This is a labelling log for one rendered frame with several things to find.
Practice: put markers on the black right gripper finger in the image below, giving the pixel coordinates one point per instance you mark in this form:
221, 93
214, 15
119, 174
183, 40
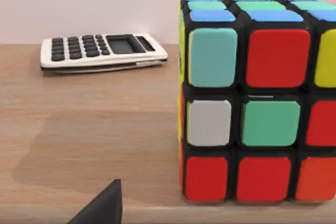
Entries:
107, 207

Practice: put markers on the white calculator with black keys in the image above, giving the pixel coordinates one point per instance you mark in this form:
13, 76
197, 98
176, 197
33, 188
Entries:
99, 51

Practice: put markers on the multicoloured puzzle cube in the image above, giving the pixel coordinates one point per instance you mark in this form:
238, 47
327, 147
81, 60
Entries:
258, 103

